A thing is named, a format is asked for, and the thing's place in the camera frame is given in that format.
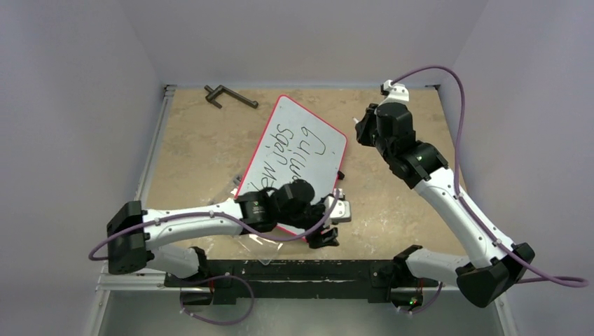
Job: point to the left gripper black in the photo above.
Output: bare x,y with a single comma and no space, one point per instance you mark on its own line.
322,239

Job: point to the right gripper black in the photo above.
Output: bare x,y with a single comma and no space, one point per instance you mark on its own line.
366,124

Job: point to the pink framed whiteboard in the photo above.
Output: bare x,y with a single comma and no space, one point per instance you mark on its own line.
295,144

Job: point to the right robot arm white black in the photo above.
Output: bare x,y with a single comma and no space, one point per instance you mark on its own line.
493,262

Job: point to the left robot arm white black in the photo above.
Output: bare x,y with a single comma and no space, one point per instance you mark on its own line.
139,238

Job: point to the clear plastic screw box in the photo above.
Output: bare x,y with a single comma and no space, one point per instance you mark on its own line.
258,248

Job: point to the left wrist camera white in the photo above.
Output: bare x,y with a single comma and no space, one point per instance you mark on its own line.
339,210

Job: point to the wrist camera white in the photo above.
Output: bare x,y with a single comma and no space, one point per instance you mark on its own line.
394,92
339,210

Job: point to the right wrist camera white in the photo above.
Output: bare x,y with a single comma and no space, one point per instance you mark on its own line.
394,92

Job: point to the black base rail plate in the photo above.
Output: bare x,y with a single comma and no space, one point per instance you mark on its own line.
376,281

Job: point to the dark metal crank handle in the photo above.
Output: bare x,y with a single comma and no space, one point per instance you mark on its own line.
214,93

